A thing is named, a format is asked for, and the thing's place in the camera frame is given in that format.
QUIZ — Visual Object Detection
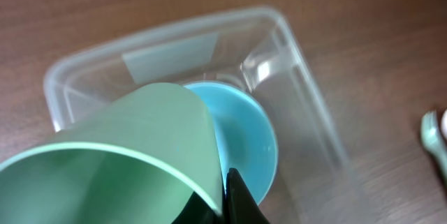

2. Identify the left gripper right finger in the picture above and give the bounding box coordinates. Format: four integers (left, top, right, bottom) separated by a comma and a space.
225, 168, 270, 224

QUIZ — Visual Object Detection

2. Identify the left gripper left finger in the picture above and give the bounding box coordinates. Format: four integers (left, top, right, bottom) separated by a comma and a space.
172, 193, 223, 224

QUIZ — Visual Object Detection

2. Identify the blue plastic bowl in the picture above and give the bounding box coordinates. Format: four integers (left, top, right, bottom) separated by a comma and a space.
185, 81, 279, 204

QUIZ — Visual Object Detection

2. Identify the green plastic cup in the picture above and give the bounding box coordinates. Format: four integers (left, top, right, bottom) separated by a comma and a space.
1, 83, 224, 224

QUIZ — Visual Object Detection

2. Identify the clear plastic container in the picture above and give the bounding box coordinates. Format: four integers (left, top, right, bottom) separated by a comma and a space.
44, 7, 373, 223

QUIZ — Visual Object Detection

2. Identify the green plastic fork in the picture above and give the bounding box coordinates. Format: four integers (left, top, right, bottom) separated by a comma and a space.
420, 111, 446, 184

